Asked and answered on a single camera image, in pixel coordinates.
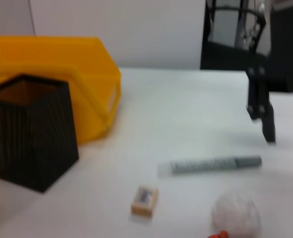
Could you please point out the black mesh pen holder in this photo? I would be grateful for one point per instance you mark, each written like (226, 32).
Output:
(32, 138)

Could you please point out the beige eraser with barcode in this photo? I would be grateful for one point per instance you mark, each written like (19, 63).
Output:
(145, 198)

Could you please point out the grey marker pen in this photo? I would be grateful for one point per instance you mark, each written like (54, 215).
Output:
(210, 164)

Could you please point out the black background frame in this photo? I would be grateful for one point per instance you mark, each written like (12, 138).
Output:
(223, 57)

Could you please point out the white paper ball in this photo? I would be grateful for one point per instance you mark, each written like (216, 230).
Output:
(235, 213)

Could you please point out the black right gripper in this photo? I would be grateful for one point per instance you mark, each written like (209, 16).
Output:
(290, 49)

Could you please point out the orange-red knitted fruit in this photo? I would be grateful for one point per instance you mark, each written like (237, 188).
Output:
(221, 235)

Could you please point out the yellow plastic bin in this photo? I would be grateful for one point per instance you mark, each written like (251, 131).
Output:
(94, 64)

